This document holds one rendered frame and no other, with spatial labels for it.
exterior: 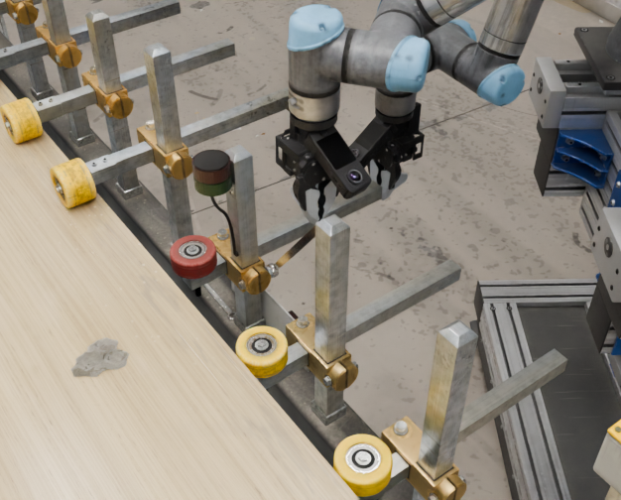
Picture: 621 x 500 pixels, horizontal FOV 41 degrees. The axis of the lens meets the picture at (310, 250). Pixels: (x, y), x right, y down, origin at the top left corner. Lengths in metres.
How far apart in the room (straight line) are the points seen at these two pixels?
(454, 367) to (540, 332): 1.30
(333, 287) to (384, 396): 1.19
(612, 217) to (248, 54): 2.63
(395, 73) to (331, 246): 0.25
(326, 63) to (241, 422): 0.51
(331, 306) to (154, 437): 0.31
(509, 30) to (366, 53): 0.37
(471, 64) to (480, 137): 1.88
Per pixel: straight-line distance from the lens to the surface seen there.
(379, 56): 1.14
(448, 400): 1.08
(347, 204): 1.61
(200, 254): 1.45
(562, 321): 2.37
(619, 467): 0.88
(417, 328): 2.55
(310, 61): 1.16
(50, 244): 1.53
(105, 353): 1.30
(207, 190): 1.31
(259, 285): 1.48
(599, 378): 2.26
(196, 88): 3.62
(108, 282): 1.43
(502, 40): 1.45
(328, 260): 1.17
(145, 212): 1.87
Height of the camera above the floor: 1.88
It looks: 43 degrees down
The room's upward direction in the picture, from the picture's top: straight up
